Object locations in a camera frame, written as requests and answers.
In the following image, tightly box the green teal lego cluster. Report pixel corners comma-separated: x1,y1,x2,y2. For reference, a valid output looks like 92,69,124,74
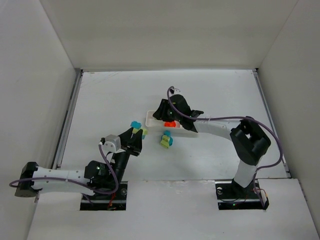
130,121,148,140

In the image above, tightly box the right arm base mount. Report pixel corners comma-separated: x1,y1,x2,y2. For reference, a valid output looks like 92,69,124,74
215,180,270,211

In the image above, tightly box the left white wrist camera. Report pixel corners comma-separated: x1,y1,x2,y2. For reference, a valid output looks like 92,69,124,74
99,134,121,153

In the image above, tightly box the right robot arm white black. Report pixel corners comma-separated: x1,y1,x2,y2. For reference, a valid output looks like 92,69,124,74
152,94,271,189

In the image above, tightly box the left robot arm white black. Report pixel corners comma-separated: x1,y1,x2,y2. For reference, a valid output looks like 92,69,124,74
9,127,146,198

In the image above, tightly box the orange round lego piece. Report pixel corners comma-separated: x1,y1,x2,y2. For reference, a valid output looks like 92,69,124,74
164,121,179,128

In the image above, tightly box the right aluminium rail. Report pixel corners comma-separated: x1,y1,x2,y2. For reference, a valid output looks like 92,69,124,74
252,68,292,179

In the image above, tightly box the aluminium rail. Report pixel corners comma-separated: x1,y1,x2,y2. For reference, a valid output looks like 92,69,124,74
49,68,84,169
252,68,292,179

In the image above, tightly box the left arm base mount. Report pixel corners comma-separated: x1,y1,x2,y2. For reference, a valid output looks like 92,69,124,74
79,181,128,211

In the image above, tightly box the teal green lego stack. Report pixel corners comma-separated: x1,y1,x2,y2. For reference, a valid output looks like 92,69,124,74
160,130,173,149

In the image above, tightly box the left aluminium rail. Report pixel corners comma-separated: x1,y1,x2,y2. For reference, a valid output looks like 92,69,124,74
49,68,84,169

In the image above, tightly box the white three-compartment tray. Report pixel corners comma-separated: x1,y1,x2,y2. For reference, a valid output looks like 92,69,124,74
145,110,198,138

